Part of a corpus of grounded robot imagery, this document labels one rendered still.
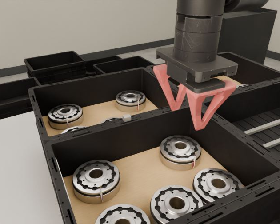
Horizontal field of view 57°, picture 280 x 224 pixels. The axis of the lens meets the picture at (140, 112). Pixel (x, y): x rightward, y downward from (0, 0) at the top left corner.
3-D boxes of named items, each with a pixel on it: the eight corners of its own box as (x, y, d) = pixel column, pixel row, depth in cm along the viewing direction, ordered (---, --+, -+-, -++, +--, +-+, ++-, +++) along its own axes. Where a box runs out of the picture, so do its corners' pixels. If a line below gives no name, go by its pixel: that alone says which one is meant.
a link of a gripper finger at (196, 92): (197, 109, 43) (205, 53, 38) (228, 131, 37) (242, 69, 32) (162, 118, 40) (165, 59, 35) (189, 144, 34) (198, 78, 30)
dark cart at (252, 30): (206, 126, 226) (223, 18, 180) (174, 104, 259) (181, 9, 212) (252, 107, 254) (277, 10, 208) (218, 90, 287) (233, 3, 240)
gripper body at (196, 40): (189, 55, 41) (195, 5, 37) (237, 78, 33) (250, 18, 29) (154, 61, 38) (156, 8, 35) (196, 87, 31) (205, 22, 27)
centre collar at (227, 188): (215, 197, 51) (216, 195, 51) (201, 180, 55) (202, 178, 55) (235, 190, 53) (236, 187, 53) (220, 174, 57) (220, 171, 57)
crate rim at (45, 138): (44, 150, 57) (42, 142, 55) (28, 94, 80) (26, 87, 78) (193, 109, 72) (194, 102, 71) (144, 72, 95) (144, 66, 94)
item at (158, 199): (168, 239, 44) (168, 237, 44) (142, 197, 52) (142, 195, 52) (214, 216, 48) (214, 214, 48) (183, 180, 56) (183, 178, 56)
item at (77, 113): (49, 125, 74) (49, 123, 74) (47, 108, 82) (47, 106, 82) (84, 118, 77) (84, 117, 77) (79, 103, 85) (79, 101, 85)
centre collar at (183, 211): (173, 219, 47) (173, 217, 47) (159, 200, 51) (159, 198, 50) (195, 209, 49) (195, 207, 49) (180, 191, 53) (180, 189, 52)
